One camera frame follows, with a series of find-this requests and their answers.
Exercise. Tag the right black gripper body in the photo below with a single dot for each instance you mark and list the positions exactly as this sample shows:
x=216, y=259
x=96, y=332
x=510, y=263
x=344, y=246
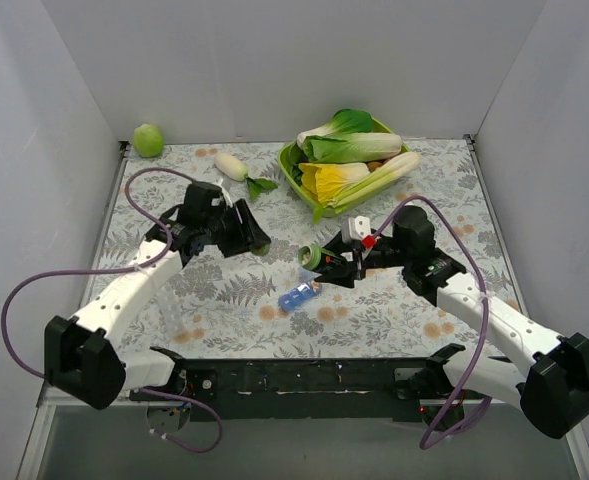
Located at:
x=354, y=262

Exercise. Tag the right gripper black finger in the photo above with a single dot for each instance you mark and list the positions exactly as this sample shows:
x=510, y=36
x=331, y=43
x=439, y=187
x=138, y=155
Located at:
x=342, y=276
x=336, y=247

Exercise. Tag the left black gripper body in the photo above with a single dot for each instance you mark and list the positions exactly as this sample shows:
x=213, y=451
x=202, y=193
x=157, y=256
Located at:
x=235, y=230

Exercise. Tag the green pill bottle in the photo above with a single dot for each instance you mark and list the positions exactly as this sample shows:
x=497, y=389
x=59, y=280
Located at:
x=319, y=260

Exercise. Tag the blue weekly pill organizer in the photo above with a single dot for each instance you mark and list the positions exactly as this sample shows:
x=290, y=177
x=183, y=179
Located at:
x=296, y=297

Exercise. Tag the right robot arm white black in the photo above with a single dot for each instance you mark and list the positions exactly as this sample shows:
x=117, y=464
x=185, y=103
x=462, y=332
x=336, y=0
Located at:
x=539, y=371

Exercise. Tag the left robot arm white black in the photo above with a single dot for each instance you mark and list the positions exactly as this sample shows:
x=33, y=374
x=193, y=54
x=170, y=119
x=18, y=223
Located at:
x=80, y=356

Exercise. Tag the yellow napa cabbage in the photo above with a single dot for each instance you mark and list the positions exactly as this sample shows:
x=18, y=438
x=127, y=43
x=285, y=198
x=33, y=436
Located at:
x=324, y=182

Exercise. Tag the white radish with leaves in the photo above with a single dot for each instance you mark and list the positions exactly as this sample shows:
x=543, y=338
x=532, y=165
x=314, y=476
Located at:
x=236, y=170

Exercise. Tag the green celery stalk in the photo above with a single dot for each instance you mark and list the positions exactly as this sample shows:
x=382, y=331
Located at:
x=377, y=181

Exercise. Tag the green plastic basket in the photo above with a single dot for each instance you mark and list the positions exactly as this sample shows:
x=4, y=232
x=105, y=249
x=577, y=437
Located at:
x=291, y=156

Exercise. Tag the clear plastic pill strip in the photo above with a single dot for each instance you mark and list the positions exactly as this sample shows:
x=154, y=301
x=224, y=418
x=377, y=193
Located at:
x=171, y=313

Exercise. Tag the green bok choy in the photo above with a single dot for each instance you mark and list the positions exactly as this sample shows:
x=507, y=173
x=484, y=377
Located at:
x=348, y=138

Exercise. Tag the green round cabbage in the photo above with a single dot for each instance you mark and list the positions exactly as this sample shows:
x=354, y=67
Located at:
x=148, y=141

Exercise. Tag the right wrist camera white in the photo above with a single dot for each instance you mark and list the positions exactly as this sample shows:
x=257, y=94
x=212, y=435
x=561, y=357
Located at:
x=355, y=229

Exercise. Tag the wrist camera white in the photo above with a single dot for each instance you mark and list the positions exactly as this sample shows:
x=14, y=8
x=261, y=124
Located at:
x=224, y=192
x=355, y=229

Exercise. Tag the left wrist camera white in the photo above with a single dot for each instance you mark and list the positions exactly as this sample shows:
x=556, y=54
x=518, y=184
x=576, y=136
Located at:
x=224, y=192

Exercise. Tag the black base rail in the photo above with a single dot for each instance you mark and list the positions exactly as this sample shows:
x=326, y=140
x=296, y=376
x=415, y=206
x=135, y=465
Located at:
x=388, y=388

